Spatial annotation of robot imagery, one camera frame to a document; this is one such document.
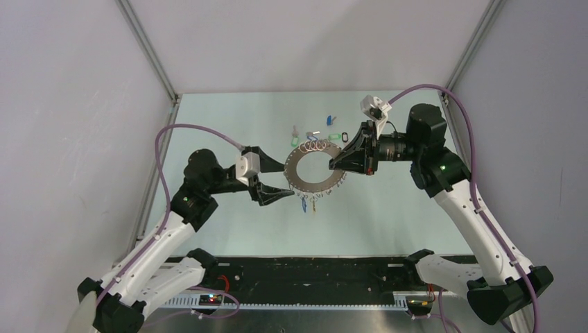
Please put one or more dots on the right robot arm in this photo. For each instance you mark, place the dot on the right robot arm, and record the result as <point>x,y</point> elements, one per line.
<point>503,280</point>

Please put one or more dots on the blue tag key far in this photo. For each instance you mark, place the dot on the blue tag key far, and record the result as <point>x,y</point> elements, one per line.
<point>330,120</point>

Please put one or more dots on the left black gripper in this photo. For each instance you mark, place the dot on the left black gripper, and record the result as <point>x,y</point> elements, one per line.
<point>263,193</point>

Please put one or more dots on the green tag key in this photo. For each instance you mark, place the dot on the green tag key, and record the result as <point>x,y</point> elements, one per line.
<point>334,137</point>
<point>295,137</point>

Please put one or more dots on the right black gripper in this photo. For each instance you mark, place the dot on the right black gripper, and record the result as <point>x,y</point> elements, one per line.
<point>362,155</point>

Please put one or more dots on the green tag key centre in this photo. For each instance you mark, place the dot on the green tag key centre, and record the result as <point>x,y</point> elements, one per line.
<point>334,137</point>

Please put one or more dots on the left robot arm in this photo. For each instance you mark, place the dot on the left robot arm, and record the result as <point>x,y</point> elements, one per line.
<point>126,296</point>

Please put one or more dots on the white slotted cable duct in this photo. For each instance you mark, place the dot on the white slotted cable duct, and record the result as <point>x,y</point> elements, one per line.
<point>200,302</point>

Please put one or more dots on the perforated metal ring disc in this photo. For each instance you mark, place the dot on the perforated metal ring disc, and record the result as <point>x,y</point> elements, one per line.
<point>306,148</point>

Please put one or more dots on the green tag key left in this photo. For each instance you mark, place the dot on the green tag key left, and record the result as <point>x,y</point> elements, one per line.
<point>295,137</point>

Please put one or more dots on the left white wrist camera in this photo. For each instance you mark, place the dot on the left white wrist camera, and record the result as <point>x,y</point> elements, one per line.
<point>247,166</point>

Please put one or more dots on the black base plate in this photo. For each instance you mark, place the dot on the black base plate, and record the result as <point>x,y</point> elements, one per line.
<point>313,280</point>

